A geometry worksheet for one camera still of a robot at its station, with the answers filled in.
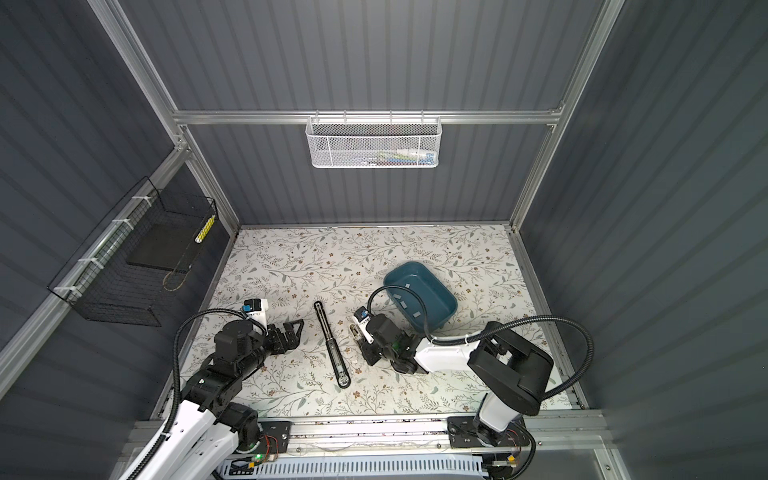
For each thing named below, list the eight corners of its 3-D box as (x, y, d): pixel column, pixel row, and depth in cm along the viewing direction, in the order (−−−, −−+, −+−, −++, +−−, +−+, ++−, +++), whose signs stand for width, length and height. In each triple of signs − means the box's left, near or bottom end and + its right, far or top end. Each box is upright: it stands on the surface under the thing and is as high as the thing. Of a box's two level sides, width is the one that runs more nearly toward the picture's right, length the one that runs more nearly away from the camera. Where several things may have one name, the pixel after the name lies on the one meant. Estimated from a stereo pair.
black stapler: (340, 391, 83) (339, 388, 80) (311, 308, 99) (309, 304, 97) (355, 384, 84) (354, 380, 82) (323, 303, 101) (322, 299, 98)
